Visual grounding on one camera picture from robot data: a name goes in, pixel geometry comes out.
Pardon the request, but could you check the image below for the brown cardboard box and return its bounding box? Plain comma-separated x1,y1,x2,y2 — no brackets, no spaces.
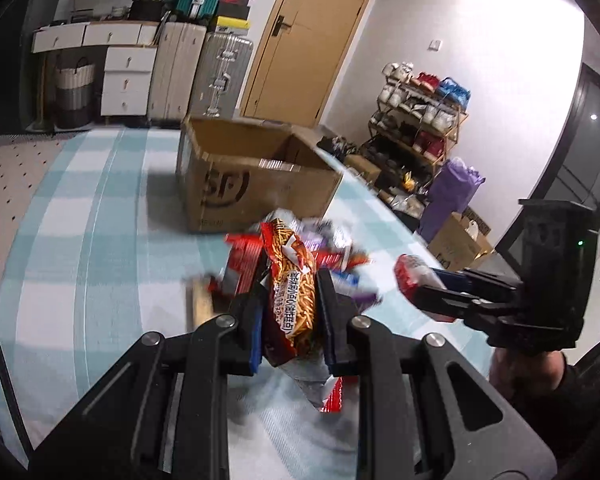
176,115,345,235

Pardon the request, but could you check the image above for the orange noodle snack packet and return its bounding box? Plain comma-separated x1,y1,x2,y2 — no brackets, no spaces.
259,217,333,408

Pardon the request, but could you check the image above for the group of shoes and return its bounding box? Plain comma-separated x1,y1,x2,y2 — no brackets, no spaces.
370,62,471,181

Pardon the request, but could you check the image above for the red white snack packet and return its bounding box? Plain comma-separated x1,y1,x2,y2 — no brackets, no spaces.
394,254,456,323

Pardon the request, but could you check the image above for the dotted floor mat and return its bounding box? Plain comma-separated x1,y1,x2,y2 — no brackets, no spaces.
0,135,77,286

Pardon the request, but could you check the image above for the woven laundry basket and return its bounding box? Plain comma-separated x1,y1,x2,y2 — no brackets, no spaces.
54,57,95,129

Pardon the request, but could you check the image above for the red orange snack packet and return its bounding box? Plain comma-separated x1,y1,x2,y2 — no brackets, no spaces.
312,250,372,272

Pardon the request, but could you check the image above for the small red snack packet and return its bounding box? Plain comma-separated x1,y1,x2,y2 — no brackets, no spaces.
320,377,345,413

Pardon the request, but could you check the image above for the person's right hand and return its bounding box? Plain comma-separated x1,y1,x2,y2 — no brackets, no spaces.
490,347,572,402

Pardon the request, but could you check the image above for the purple bag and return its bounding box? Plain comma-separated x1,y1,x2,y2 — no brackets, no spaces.
420,157,486,243

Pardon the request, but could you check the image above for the open cardboard box with bag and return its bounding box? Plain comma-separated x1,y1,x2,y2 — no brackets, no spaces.
427,207,496,272

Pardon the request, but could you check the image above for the beige suitcase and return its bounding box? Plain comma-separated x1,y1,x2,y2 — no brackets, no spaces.
150,22,207,127

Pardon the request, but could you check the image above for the wooden shoe rack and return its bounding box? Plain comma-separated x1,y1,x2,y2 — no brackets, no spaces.
367,62,471,182

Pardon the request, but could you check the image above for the dark glass door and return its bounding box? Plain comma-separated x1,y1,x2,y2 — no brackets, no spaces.
495,62,600,271

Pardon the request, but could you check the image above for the yellow black box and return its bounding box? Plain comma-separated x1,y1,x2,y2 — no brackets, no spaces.
212,16,251,31

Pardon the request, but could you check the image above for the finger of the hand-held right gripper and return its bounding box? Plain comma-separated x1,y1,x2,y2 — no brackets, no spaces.
410,284,477,323
430,267,522,302

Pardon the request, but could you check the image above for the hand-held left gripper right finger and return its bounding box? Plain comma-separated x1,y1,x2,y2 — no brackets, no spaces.
316,269,558,480

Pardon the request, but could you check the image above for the person's right forearm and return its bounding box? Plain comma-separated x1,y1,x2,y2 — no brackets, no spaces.
500,365,600,466

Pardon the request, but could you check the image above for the small cardboard box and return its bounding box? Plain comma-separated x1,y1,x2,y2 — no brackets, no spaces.
344,154,384,187

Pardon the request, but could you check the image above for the pile of dark shoes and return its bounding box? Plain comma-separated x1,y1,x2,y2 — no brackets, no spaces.
317,134,362,162

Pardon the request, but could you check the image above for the white drawer cabinet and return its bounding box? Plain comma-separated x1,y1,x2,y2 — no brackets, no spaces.
32,20,162,118

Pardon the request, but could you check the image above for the silver suitcase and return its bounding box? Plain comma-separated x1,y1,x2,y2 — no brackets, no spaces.
190,32,255,118

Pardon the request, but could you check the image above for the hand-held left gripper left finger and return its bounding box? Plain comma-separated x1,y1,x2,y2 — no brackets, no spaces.
27,250,273,480

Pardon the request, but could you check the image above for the wooden door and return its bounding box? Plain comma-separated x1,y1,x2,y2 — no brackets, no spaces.
240,0,383,128

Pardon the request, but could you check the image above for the teal checked tablecloth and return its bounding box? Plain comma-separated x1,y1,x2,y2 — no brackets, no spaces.
0,127,496,480

